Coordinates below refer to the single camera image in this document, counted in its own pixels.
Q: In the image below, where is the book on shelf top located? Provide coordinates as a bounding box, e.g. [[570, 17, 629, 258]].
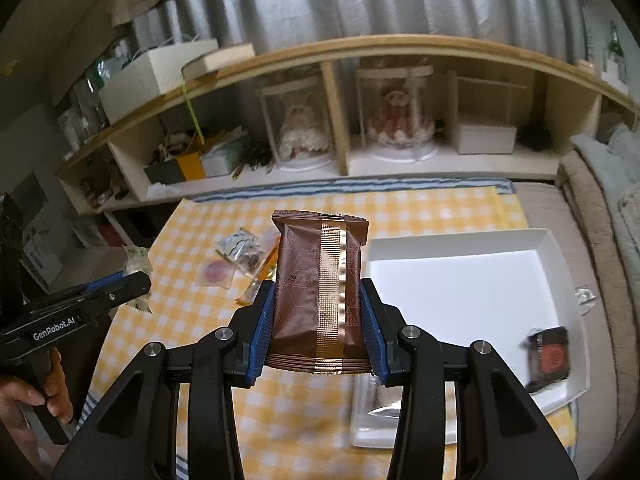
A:
[[181, 44, 256, 81]]

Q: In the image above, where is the silver curtain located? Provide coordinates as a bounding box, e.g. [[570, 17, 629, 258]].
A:
[[119, 0, 586, 64]]

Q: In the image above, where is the grey blanket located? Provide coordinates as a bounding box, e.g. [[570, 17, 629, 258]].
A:
[[556, 124, 639, 436]]

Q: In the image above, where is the yellow white checkered cloth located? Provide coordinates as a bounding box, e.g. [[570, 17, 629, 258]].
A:
[[74, 185, 580, 480]]

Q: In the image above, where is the white brown candy packet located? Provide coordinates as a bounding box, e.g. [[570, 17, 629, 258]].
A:
[[236, 243, 270, 275]]

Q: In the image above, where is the brown chocolate snack pack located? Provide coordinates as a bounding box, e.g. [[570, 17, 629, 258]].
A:
[[266, 210, 371, 375]]

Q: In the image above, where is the white cardboard tray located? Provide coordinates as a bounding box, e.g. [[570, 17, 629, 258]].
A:
[[363, 229, 590, 446]]

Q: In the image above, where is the green white snack packet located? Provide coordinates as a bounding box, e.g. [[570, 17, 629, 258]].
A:
[[122, 246, 153, 313]]

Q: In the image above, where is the large white box on shelf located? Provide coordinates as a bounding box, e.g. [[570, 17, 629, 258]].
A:
[[99, 39, 218, 125]]

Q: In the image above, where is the person's left hand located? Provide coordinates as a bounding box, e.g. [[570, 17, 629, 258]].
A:
[[1, 348, 73, 429]]

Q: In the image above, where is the tissue box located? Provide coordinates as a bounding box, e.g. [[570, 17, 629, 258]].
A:
[[200, 129, 247, 178]]

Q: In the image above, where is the silver beige snack packet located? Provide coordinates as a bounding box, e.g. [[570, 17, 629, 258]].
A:
[[217, 228, 258, 264]]

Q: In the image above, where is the white storage box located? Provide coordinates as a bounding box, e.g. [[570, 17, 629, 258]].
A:
[[452, 122, 516, 155]]

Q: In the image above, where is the wooden shelf unit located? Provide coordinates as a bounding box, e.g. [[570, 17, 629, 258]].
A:
[[56, 35, 639, 214]]

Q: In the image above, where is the dark red black packet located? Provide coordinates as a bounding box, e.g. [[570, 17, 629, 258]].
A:
[[524, 326, 570, 393]]

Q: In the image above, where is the purple round pastry pack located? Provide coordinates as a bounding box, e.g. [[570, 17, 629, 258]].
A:
[[196, 259, 235, 289]]

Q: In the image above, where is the orange box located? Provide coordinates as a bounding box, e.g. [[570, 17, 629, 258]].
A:
[[176, 152, 206, 181]]

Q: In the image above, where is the red dress doll case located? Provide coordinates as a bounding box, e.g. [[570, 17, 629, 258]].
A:
[[357, 64, 436, 164]]

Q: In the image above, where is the white dress doll case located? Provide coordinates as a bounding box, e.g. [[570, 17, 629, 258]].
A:
[[257, 75, 335, 171]]

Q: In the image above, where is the orange snack bar packet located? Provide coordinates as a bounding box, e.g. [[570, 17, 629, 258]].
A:
[[235, 235, 280, 307]]

